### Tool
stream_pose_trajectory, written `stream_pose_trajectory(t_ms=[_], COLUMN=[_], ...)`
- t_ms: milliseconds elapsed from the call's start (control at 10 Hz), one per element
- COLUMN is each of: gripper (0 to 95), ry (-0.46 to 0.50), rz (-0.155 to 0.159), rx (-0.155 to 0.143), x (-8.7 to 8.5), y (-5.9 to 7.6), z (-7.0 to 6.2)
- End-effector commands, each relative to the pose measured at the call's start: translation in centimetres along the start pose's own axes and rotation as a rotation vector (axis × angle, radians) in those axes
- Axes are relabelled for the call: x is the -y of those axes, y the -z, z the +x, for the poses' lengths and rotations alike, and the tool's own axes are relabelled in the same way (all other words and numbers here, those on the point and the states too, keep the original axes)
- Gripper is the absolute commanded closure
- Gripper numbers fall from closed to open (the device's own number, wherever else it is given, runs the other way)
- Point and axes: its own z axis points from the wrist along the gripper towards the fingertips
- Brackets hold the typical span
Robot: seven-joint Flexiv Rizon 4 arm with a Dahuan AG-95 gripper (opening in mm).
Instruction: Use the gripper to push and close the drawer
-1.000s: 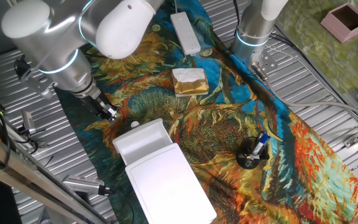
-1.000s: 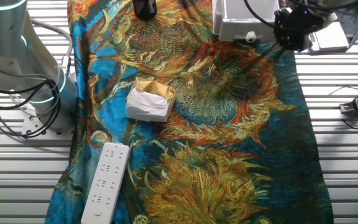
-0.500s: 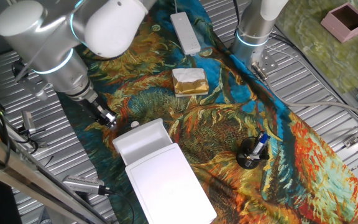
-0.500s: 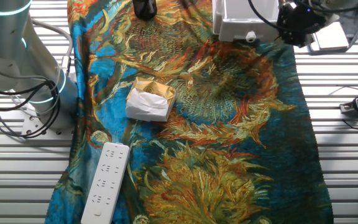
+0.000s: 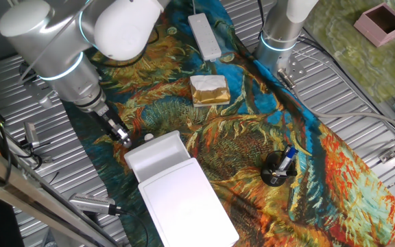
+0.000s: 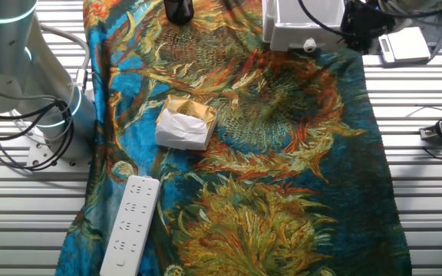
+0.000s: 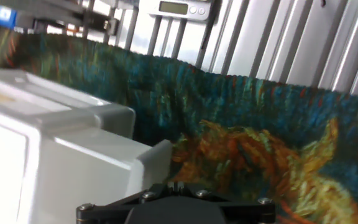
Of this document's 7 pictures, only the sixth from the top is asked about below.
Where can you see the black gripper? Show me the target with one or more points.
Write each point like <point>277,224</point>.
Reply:
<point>365,21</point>

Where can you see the white plastic drawer with knob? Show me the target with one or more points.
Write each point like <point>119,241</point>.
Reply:
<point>301,32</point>

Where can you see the white digital scale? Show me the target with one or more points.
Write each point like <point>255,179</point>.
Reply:
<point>407,45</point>

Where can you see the sunflower painting tablecloth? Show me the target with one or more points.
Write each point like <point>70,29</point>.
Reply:
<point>267,153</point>

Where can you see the black pen holder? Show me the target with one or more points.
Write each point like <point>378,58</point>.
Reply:
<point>179,11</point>

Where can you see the gold and white tissue box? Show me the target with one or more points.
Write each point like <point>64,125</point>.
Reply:
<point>184,126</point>

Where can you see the white power strip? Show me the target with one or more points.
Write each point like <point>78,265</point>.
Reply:
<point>130,226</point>

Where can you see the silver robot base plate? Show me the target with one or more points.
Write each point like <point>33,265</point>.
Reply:
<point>40,157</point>

